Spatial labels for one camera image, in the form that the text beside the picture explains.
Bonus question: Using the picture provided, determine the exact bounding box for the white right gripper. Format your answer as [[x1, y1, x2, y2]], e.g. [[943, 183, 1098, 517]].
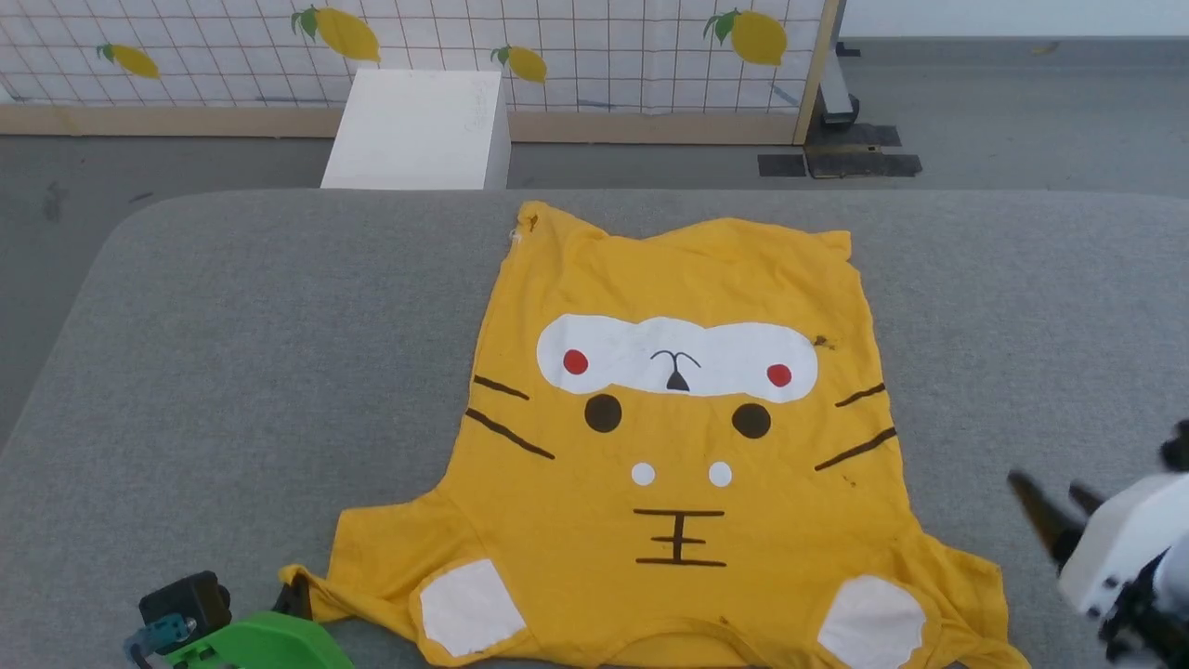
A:
[[1007, 470, 1189, 619]]

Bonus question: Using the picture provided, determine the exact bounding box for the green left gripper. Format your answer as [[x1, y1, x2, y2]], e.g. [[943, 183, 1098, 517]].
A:
[[165, 577, 356, 669]]

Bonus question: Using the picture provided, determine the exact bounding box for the yellow cat print t-shirt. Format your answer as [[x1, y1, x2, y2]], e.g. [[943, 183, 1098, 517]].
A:
[[278, 199, 1033, 669]]

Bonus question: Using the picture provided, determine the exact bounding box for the grey fabric sofa cushion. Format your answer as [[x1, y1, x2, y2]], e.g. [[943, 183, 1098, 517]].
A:
[[0, 188, 1189, 669]]

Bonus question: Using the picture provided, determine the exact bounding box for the wide black floor plate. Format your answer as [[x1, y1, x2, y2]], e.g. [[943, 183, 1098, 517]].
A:
[[804, 146, 924, 180]]

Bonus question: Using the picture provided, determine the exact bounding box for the grey metal partition foot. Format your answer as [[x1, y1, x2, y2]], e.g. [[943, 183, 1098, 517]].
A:
[[817, 41, 862, 127]]

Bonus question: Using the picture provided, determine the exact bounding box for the white square box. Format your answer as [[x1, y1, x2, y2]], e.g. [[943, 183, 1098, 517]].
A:
[[320, 69, 513, 191]]

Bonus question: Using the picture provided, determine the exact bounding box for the lemon print grid partition screen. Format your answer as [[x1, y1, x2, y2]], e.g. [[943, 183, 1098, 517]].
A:
[[0, 0, 844, 147]]

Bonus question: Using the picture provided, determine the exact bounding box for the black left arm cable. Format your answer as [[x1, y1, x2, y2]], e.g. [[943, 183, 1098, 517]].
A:
[[124, 612, 189, 669]]

